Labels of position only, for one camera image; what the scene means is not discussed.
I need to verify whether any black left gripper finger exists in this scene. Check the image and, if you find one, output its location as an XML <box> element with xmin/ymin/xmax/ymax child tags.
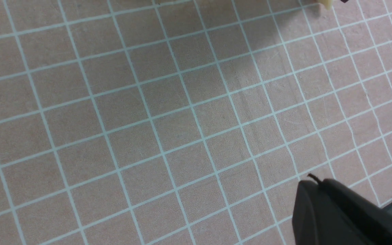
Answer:
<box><xmin>292</xmin><ymin>173</ymin><xmax>392</xmax><ymax>245</ymax></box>

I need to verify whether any white dumpling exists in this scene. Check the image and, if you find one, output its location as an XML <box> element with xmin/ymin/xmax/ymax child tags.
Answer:
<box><xmin>317</xmin><ymin>0</ymin><xmax>333</xmax><ymax>11</ymax></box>

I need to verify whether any pink checkered tablecloth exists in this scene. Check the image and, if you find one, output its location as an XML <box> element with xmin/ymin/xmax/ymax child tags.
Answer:
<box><xmin>0</xmin><ymin>0</ymin><xmax>392</xmax><ymax>245</ymax></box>

